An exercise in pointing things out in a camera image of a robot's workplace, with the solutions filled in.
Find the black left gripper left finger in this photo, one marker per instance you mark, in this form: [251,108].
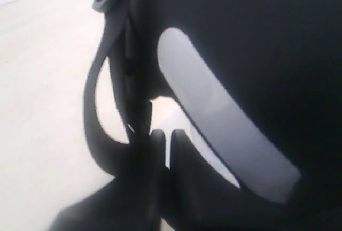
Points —
[129,202]

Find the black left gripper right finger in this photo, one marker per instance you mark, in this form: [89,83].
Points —
[194,197]

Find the black helmet with visor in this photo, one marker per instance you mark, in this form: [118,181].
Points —
[255,85]

